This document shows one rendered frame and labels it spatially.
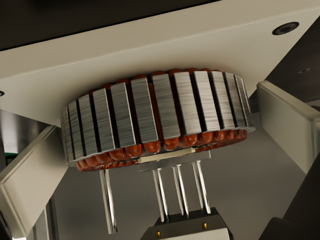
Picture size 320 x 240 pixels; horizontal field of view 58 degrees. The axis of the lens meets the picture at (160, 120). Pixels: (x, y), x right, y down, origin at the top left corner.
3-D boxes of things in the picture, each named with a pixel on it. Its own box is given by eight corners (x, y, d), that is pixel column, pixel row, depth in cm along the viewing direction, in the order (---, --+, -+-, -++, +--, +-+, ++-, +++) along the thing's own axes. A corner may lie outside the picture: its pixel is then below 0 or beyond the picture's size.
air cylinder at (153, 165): (129, 121, 30) (138, 173, 29) (199, 106, 30) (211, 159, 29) (137, 127, 35) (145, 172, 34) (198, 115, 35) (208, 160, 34)
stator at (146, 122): (15, 95, 13) (24, 177, 12) (264, 40, 12) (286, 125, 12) (95, 128, 24) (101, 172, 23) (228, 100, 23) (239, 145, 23)
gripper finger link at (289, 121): (312, 120, 11) (331, 116, 11) (255, 82, 18) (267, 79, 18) (315, 185, 12) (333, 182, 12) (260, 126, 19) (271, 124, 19)
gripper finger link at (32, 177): (27, 238, 13) (12, 241, 13) (71, 164, 20) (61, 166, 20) (2, 182, 12) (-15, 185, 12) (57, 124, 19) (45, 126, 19)
